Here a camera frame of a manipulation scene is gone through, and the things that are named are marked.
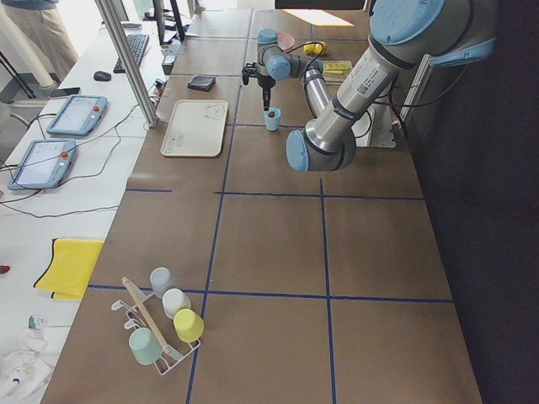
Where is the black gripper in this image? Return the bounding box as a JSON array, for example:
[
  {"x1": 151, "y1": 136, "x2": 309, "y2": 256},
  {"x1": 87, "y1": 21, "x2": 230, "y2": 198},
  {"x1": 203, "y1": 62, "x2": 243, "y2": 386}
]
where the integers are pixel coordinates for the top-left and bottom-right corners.
[{"x1": 258, "y1": 75, "x2": 275, "y2": 111}]

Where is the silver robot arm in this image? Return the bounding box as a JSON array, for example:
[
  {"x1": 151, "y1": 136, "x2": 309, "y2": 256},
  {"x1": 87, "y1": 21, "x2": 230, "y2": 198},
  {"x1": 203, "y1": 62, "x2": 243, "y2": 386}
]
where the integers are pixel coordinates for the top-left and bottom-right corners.
[{"x1": 243, "y1": 1, "x2": 499, "y2": 172}]

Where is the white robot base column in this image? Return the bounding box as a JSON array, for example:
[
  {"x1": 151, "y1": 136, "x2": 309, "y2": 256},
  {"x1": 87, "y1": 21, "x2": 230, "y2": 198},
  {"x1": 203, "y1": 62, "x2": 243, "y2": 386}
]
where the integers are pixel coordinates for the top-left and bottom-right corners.
[{"x1": 352, "y1": 104, "x2": 396, "y2": 148}]

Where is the light blue plastic cup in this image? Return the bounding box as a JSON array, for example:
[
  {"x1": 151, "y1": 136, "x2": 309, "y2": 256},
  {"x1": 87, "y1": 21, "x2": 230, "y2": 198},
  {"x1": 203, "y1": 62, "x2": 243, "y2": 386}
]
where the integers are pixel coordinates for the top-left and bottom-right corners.
[{"x1": 264, "y1": 107, "x2": 281, "y2": 131}]

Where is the grey cup on rack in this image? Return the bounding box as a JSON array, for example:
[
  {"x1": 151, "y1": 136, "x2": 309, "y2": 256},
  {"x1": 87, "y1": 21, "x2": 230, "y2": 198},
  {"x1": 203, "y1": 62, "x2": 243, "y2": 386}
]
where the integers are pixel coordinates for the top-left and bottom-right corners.
[{"x1": 150, "y1": 267, "x2": 179, "y2": 299}]

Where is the white cup on rack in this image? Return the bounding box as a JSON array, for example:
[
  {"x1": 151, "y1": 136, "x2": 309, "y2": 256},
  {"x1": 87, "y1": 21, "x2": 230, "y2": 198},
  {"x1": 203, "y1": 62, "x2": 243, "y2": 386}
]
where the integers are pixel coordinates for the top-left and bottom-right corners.
[{"x1": 162, "y1": 288, "x2": 191, "y2": 320}]

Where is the yellow cup on rack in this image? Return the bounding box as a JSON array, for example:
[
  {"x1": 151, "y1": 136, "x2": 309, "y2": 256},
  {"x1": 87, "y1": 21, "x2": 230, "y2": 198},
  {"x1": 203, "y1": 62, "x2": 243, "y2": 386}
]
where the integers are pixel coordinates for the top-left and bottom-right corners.
[{"x1": 173, "y1": 308, "x2": 205, "y2": 343}]

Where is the mint green cup on rack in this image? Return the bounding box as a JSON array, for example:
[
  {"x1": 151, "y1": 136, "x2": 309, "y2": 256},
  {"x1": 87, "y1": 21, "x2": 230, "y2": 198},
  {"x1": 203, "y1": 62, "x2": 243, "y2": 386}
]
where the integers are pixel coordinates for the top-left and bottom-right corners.
[{"x1": 129, "y1": 327, "x2": 163, "y2": 365}]

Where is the pink bowl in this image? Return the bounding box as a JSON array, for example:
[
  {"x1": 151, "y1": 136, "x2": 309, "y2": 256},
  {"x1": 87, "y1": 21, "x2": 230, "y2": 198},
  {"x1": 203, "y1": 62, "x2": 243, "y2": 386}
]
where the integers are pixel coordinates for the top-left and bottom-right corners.
[{"x1": 277, "y1": 32, "x2": 296, "y2": 52}]

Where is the yellow lemon left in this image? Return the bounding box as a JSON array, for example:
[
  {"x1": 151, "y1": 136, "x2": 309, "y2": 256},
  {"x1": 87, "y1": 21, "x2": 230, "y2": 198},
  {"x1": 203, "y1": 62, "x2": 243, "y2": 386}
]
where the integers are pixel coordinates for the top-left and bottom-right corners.
[{"x1": 303, "y1": 43, "x2": 315, "y2": 56}]

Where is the yellow lemon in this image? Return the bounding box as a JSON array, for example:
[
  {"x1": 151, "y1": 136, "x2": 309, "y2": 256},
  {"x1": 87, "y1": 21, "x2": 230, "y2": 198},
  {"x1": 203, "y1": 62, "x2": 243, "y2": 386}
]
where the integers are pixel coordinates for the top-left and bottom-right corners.
[
  {"x1": 303, "y1": 43, "x2": 315, "y2": 56},
  {"x1": 313, "y1": 41, "x2": 328, "y2": 56}
]

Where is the lemon slices row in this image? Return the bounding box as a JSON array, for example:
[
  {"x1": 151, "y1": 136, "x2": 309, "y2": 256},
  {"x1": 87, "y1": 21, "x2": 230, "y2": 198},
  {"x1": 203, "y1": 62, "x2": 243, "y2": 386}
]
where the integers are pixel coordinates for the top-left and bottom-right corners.
[{"x1": 323, "y1": 61, "x2": 350, "y2": 72}]

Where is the grey folded cloth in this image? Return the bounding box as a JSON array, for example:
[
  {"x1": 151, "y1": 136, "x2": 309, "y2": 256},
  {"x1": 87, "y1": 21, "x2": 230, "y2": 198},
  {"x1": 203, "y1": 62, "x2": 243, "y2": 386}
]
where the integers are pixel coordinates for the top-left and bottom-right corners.
[{"x1": 187, "y1": 75, "x2": 216, "y2": 92}]

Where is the wooden cutting board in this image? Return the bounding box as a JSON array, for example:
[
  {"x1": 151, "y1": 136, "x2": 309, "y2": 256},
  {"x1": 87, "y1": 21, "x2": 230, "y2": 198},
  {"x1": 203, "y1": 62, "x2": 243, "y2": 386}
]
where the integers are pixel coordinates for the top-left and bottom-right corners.
[{"x1": 323, "y1": 61, "x2": 353, "y2": 85}]

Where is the yellow lemon right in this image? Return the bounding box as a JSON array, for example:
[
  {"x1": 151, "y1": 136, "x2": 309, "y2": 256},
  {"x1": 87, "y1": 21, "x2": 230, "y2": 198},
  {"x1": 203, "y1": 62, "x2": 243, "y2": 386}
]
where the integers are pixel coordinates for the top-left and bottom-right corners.
[{"x1": 313, "y1": 41, "x2": 328, "y2": 56}]

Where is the cream bear serving tray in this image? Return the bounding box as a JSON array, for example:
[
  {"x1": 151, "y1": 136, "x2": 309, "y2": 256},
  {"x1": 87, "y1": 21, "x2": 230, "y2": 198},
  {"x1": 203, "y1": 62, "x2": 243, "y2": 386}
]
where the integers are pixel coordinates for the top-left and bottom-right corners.
[{"x1": 160, "y1": 99, "x2": 228, "y2": 157}]

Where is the black keyboard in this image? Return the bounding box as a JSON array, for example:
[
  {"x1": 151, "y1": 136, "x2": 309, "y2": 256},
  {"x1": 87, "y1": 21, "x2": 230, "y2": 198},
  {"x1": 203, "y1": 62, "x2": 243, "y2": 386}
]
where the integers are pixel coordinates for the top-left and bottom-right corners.
[{"x1": 113, "y1": 34, "x2": 149, "y2": 73}]

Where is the black computer mouse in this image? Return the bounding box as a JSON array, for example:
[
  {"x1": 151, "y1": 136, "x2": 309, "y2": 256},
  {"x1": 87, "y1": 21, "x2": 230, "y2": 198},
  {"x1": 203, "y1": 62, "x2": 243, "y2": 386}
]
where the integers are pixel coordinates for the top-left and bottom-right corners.
[{"x1": 93, "y1": 71, "x2": 112, "y2": 82}]

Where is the blue teach pendant far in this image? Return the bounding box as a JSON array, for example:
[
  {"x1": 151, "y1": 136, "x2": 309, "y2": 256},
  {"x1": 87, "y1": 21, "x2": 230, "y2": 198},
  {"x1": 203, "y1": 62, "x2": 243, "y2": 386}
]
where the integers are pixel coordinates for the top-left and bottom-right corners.
[{"x1": 46, "y1": 95, "x2": 108, "y2": 136}]

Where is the blue teach pendant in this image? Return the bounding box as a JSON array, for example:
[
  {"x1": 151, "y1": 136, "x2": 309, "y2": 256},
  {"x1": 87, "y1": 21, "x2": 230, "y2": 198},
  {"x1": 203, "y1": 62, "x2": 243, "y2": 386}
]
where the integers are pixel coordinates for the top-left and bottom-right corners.
[
  {"x1": 46, "y1": 95, "x2": 108, "y2": 136},
  {"x1": 8, "y1": 139, "x2": 77, "y2": 190}
]

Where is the blue teach pendant near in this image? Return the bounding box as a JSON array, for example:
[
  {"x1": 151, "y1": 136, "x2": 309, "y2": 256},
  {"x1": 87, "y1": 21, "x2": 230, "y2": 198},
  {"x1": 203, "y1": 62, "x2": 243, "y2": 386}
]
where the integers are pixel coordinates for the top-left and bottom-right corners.
[{"x1": 8, "y1": 139, "x2": 77, "y2": 190}]

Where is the person in background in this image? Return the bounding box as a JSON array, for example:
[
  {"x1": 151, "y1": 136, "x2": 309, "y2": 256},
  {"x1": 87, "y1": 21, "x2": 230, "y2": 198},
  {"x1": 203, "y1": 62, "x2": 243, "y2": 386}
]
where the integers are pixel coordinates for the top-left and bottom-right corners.
[{"x1": 1, "y1": 0, "x2": 78, "y2": 82}]

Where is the yellow cloth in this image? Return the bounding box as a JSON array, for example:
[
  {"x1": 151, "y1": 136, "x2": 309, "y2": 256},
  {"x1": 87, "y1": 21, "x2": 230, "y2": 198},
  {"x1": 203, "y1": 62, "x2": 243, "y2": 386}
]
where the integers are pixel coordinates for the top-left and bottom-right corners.
[{"x1": 34, "y1": 238, "x2": 104, "y2": 300}]

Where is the white crumpled paper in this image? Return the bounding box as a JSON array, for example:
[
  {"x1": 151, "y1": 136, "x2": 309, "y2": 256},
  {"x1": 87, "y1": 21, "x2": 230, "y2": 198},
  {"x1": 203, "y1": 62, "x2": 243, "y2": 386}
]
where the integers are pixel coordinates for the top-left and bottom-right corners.
[{"x1": 1, "y1": 329, "x2": 53, "y2": 403}]

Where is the black camera cable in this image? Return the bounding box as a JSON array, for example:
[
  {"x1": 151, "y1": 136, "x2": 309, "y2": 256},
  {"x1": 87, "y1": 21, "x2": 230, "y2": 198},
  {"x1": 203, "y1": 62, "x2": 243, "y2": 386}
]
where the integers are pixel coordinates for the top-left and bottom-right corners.
[{"x1": 257, "y1": 43, "x2": 325, "y2": 81}]

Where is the aluminium frame post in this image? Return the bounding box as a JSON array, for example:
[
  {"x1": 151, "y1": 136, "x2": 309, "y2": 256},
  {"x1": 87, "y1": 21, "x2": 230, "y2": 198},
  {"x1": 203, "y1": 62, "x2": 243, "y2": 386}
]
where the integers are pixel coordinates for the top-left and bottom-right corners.
[{"x1": 95, "y1": 0, "x2": 158, "y2": 128}]

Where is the white wire cup rack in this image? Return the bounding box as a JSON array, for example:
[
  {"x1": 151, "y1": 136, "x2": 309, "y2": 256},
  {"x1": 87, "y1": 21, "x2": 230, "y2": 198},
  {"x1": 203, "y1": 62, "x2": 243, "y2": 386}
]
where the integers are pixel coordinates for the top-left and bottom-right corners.
[{"x1": 110, "y1": 277, "x2": 201, "y2": 376}]

